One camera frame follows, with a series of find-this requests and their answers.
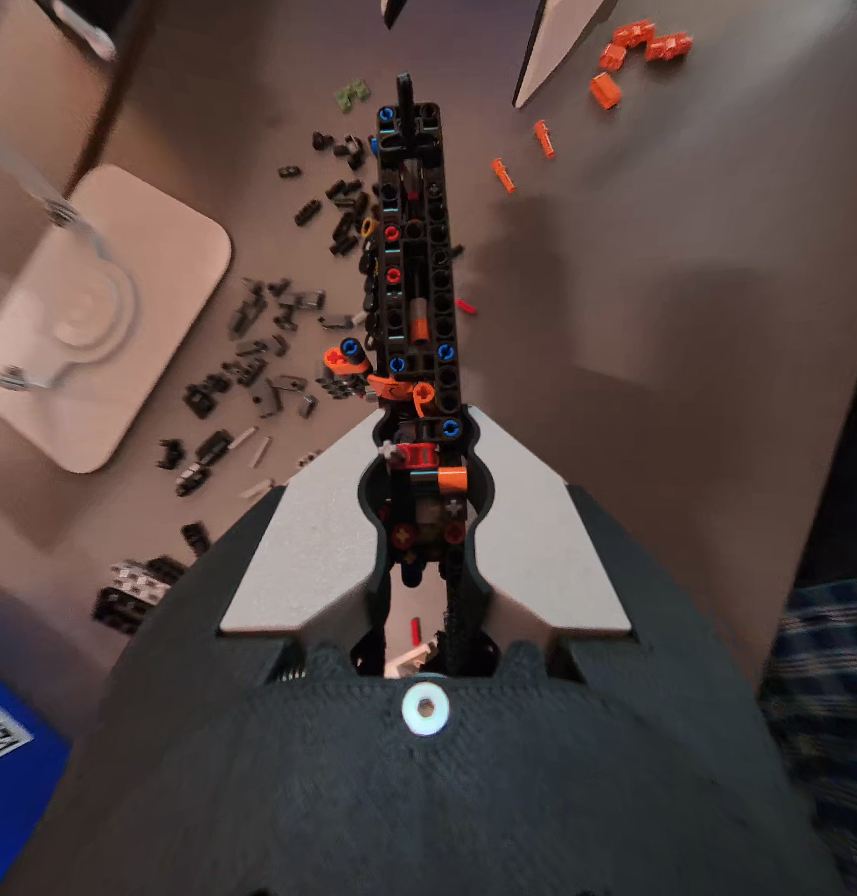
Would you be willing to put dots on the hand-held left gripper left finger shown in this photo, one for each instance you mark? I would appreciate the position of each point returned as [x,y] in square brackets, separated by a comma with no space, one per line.
[309,553]

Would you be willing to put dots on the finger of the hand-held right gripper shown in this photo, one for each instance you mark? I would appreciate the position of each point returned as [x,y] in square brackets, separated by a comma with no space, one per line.
[393,8]
[565,28]

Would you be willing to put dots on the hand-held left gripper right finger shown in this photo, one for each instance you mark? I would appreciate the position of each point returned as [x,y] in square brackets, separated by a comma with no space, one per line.
[547,553]

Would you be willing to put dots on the lego car chassis model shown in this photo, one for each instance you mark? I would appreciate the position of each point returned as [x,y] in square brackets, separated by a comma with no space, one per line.
[439,280]

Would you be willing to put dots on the orange lego curved panel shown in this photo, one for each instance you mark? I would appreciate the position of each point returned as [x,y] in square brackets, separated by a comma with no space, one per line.
[604,91]

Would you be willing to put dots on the cluster of orange lego connectors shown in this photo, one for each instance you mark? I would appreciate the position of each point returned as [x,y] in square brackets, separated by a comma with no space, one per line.
[645,42]

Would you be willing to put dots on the green lego plate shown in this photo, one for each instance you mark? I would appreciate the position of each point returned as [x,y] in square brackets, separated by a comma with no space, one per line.
[353,96]

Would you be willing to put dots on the orange lego long pin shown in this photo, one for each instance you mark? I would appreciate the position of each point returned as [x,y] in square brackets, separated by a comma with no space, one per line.
[544,138]
[503,175]

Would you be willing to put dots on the scattered grey lego pieces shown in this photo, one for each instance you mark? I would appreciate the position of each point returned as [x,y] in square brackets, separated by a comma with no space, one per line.
[246,369]

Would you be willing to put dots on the dark navy garment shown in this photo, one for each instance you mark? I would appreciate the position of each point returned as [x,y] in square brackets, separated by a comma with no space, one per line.
[848,490]

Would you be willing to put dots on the blue box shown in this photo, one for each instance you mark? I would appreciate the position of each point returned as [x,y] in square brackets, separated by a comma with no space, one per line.
[22,805]

